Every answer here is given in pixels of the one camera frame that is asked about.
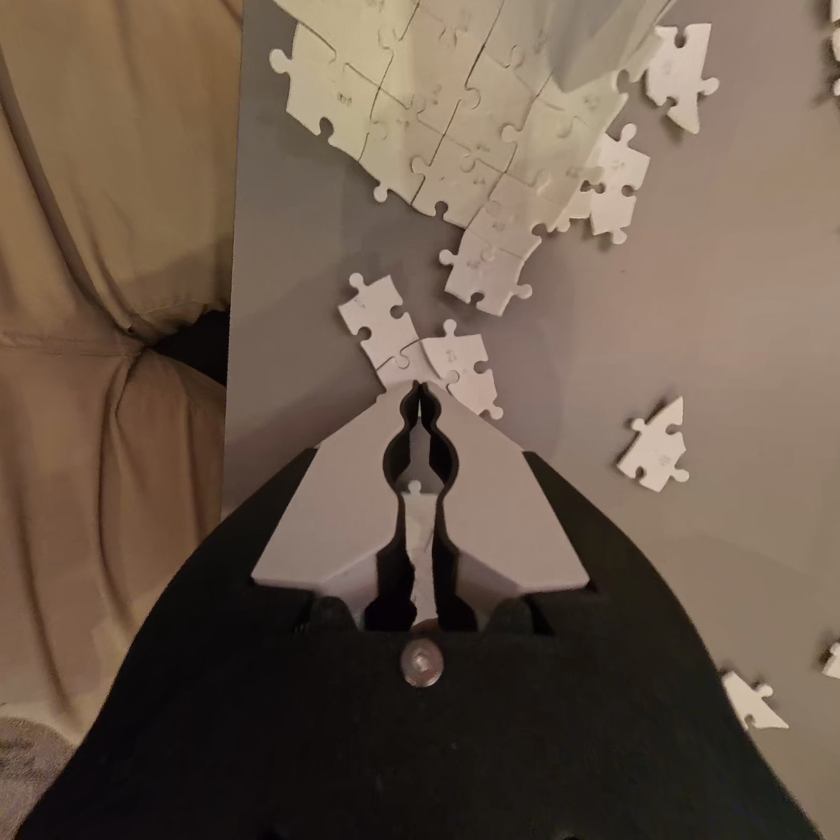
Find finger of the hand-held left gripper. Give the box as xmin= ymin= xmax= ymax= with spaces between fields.
xmin=546 ymin=0 xmax=680 ymax=94

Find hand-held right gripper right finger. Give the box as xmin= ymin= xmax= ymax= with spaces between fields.
xmin=424 ymin=382 xmax=590 ymax=626

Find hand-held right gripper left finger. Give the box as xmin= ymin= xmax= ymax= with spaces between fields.
xmin=252 ymin=381 xmax=422 ymax=626

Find curved assembled puzzle ball section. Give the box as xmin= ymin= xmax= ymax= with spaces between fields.
xmin=269 ymin=0 xmax=634 ymax=317

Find person's beige trousers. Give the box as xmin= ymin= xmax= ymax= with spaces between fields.
xmin=0 ymin=0 xmax=245 ymax=746

